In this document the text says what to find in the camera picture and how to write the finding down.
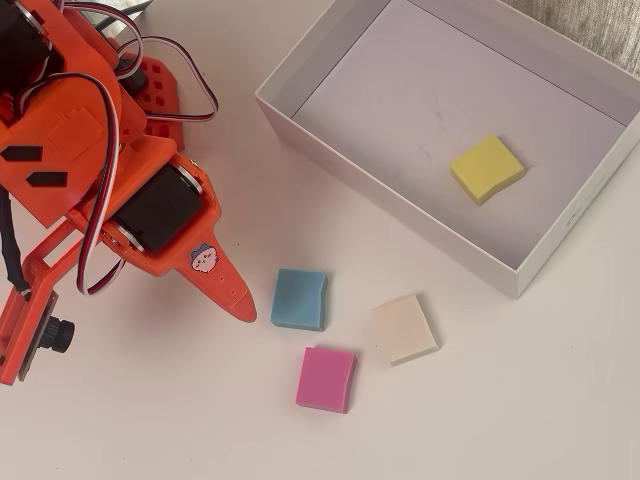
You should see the pink foam cuboid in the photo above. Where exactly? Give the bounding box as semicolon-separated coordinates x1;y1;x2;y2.
294;344;357;415

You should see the white cardboard box bin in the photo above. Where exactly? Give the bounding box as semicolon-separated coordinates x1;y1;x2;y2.
254;0;640;300

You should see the beige woven curtain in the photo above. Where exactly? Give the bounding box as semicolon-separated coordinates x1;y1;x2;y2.
499;0;640;79

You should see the yellow foam cuboid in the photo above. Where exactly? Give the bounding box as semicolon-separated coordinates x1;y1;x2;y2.
448;133;526;207

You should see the blue foam cuboid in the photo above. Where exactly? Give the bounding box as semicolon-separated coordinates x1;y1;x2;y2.
270;267;329;333

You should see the cream foam cuboid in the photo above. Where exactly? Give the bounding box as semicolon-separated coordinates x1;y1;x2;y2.
371;293;442;367

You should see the wrist camera with orange mount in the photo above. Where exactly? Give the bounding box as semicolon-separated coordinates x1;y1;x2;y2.
0;219;76;386

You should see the thin striped servo cable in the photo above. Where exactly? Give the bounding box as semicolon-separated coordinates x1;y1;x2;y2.
114;34;220;122
19;72;129;296

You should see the thick black camera cable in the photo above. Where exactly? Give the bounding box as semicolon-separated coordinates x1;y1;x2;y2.
0;189;31;301

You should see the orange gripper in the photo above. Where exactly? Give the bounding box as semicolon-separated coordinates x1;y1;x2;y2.
69;135;259;325

